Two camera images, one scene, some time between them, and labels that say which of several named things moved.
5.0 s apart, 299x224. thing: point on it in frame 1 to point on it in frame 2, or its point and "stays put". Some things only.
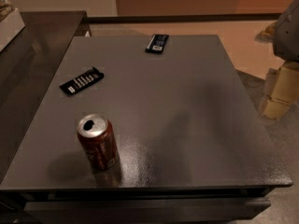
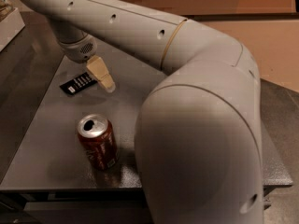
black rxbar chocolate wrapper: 88,77 stays put
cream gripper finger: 285,93 to 80,50
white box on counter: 10,27 stays put
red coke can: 96,135 stays put
